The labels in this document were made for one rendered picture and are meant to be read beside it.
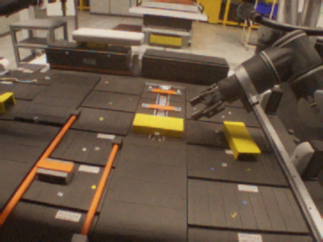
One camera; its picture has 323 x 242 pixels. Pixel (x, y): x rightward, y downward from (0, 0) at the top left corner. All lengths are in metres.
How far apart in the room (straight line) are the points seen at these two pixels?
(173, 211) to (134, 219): 0.08
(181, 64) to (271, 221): 0.81
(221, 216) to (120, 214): 0.22
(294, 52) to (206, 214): 0.46
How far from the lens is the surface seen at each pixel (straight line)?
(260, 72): 0.67
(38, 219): 0.55
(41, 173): 0.60
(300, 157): 0.91
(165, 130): 0.74
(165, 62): 1.14
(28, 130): 0.79
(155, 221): 0.51
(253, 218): 0.58
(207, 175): 0.63
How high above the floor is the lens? 1.44
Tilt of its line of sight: 32 degrees down
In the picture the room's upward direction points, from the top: 6 degrees clockwise
